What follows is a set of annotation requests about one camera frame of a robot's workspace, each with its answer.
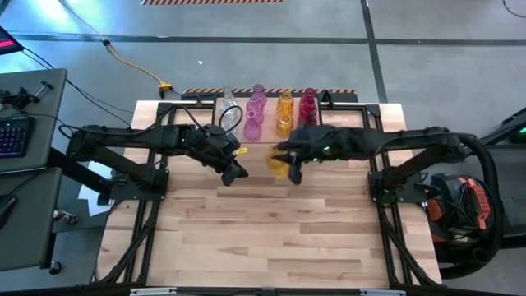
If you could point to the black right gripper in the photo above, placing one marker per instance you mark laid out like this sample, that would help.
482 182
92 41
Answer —
328 141

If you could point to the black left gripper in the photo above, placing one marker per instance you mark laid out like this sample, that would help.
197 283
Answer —
213 146

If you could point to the wide yellow glass vase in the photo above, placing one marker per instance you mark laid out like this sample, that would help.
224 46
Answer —
277 166

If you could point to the yellow ribbed glass vase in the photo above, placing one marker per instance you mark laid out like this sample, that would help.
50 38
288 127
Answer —
284 125
284 104

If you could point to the wide red glass vase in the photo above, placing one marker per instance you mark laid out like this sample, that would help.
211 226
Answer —
308 112

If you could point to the tall pink glass vase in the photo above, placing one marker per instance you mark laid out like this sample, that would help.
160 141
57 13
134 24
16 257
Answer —
252 129

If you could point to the small pink glass vase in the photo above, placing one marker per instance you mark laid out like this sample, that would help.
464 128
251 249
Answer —
258 92

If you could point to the tall clear glass vase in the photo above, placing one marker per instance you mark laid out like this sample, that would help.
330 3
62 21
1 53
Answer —
228 103

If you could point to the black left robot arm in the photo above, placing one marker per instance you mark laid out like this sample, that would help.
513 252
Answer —
123 137

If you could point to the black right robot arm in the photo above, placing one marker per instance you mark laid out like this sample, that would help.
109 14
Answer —
411 137

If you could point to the black orange shop vacuum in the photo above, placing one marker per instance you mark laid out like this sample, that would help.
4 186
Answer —
478 201

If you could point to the grey desk top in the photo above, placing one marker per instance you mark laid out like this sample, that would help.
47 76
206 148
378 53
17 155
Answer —
49 103
29 230

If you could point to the black caster wheel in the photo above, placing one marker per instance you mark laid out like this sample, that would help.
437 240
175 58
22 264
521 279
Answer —
54 268

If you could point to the black stand with green light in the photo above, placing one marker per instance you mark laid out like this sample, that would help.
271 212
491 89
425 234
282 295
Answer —
509 126

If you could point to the black backlit keyboard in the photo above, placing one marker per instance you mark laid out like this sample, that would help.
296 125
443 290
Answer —
14 137

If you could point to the black clamp tool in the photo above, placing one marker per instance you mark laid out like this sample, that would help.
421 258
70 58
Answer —
22 98

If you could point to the black computer mouse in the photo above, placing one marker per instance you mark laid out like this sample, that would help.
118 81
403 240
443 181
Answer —
6 207

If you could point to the monitor with pink screen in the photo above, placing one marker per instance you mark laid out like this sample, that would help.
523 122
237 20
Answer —
6 41

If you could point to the wooden shelf black metal frame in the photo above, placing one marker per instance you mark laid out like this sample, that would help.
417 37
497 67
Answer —
268 123

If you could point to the black aluminium table frame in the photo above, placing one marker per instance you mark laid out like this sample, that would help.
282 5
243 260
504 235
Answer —
374 110

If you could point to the silver metal bracket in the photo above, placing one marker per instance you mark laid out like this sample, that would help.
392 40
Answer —
153 291
382 292

